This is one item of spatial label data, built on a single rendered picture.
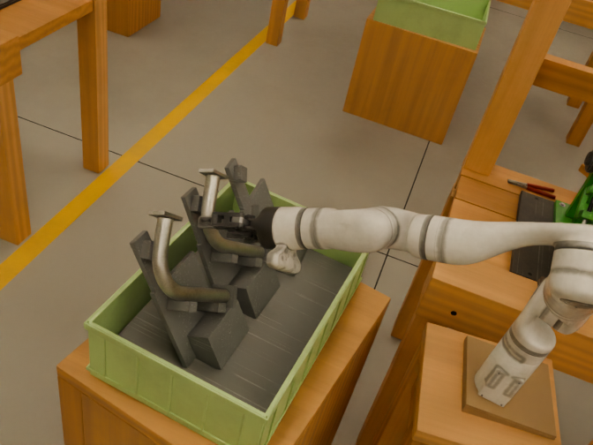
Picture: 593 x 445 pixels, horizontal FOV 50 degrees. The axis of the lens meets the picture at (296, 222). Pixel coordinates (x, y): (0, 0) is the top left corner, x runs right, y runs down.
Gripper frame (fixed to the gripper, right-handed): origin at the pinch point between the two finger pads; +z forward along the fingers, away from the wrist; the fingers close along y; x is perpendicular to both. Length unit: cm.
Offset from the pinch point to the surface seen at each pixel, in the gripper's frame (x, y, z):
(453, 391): 26, -54, -31
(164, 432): 39.7, -14.6, 16.9
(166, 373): 27.4, -7.0, 12.5
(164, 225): -0.2, 1.0, 11.5
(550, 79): -68, -99, -44
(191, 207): -6.8, -10.7, 15.0
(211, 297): 11.5, -16.4, 11.0
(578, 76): -68, -100, -52
